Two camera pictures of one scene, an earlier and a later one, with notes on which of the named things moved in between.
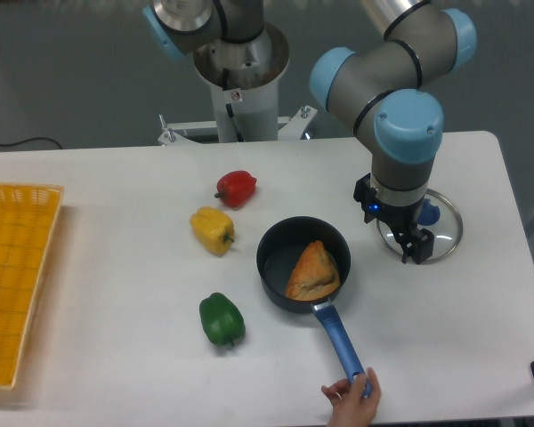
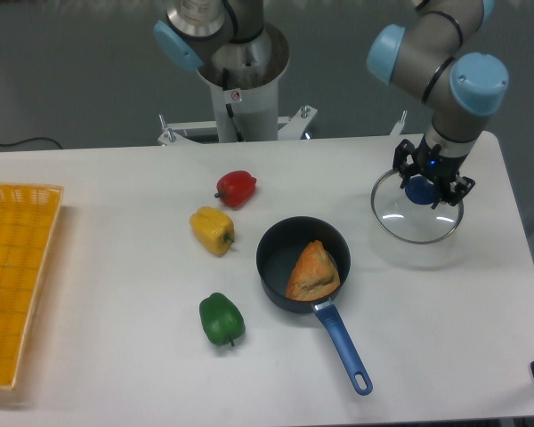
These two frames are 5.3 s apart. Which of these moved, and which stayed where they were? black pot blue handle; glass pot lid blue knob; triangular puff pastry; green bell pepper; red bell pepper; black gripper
Moved: black gripper; glass pot lid blue knob
Stayed: red bell pepper; black pot blue handle; triangular puff pastry; green bell pepper
